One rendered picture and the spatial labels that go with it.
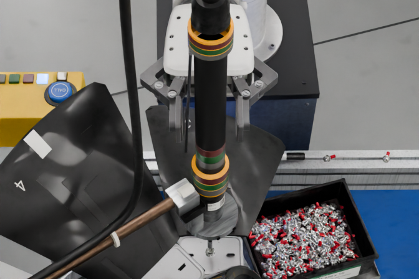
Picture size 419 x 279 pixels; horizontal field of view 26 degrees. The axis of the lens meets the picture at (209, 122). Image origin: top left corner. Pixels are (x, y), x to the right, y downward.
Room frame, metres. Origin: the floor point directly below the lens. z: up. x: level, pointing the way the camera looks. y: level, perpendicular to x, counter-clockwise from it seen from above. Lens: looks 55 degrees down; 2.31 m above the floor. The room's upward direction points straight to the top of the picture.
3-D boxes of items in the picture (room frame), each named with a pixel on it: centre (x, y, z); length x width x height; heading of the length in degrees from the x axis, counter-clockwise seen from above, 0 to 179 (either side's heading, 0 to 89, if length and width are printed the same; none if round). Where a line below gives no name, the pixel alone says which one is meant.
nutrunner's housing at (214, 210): (0.55, 0.00, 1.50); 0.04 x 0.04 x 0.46
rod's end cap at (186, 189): (0.53, 0.03, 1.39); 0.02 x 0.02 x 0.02; 35
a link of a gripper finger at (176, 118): (0.57, 0.04, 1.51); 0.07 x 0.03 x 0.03; 0
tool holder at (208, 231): (0.55, 0.01, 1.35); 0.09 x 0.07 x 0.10; 125
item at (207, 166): (0.55, 0.00, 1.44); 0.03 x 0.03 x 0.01
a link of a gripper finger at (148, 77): (0.63, 0.04, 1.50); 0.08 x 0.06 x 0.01; 110
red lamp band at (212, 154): (0.55, 0.00, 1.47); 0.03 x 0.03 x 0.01
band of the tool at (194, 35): (0.55, 0.00, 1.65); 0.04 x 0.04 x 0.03
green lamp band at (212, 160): (0.55, 0.00, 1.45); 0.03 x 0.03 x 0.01
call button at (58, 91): (0.91, 0.25, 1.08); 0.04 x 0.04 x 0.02
